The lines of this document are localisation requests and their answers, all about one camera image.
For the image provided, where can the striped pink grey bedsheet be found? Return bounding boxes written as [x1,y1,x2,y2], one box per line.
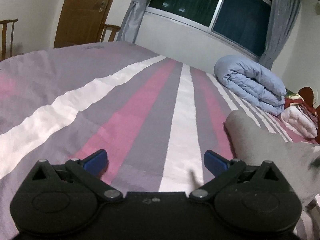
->
[1,42,319,239]

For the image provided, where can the grey curtain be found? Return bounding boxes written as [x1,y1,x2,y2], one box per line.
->
[117,0,150,43]
[259,0,301,70]

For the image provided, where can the grey curtain right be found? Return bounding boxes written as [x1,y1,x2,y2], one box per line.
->
[259,0,301,70]

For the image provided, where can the grey pants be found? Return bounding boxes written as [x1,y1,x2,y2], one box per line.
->
[224,109,320,240]

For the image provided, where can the red folded blankets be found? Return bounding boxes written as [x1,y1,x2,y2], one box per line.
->
[284,89,318,126]

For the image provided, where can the wooden chair by door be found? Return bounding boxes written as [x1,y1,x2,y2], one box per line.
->
[100,23,122,43]

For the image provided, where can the red wooden headboard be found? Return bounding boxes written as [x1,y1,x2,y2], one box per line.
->
[298,87,319,143]

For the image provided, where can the brown wooden door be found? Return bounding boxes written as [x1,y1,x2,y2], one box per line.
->
[54,0,113,48]

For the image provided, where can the light blue folded duvet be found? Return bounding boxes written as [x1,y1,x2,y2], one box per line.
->
[214,55,286,116]

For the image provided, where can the window with white frame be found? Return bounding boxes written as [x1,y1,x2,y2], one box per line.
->
[147,0,272,57]

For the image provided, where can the grey curtain left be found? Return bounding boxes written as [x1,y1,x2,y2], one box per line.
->
[117,0,150,43]

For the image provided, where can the wooden chair far left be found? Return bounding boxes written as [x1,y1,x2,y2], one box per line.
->
[1,18,18,61]

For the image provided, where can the white folded quilt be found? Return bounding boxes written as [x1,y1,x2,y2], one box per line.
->
[279,105,318,139]

